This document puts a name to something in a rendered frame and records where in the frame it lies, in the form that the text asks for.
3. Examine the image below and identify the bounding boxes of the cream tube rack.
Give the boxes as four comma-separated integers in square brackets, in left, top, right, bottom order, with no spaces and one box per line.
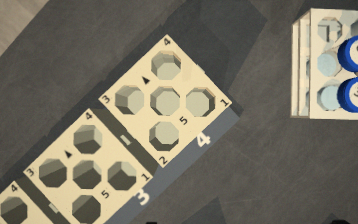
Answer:
[290,8,358,120]

